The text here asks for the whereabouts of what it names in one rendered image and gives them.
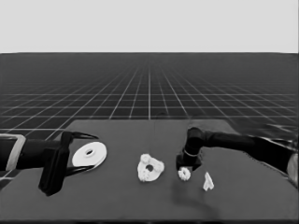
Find small white T-shaped piece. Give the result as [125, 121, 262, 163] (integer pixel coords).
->
[203, 171, 216, 192]

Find large thick white disc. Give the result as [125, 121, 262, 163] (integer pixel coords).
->
[72, 141, 107, 168]

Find white round carrier with pins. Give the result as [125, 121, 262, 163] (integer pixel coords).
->
[136, 153, 165, 183]

